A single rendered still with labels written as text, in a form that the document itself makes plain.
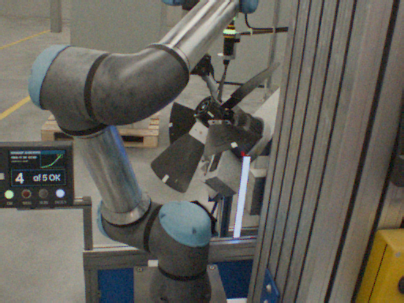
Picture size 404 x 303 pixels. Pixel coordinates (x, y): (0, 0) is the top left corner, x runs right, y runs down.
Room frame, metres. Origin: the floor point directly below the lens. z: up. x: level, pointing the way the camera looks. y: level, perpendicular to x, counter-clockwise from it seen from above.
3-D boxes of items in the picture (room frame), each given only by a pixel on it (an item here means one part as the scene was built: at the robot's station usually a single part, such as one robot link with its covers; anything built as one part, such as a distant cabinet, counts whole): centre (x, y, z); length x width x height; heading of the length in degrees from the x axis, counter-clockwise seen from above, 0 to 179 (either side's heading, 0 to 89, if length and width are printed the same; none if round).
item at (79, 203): (1.21, 0.45, 1.04); 0.24 x 0.03 x 0.03; 105
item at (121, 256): (1.35, -0.06, 0.82); 0.90 x 0.04 x 0.08; 105
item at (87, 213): (1.24, 0.36, 0.96); 0.03 x 0.03 x 0.20; 15
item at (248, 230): (1.91, -0.24, 0.56); 0.19 x 0.04 x 0.04; 105
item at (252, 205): (2.02, -0.33, 0.73); 0.15 x 0.09 x 0.22; 105
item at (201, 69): (1.14, 0.04, 1.57); 0.09 x 0.08 x 0.12; 15
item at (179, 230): (0.85, 0.03, 1.20); 0.13 x 0.12 x 0.14; 68
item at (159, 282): (0.85, 0.02, 1.09); 0.15 x 0.15 x 0.10
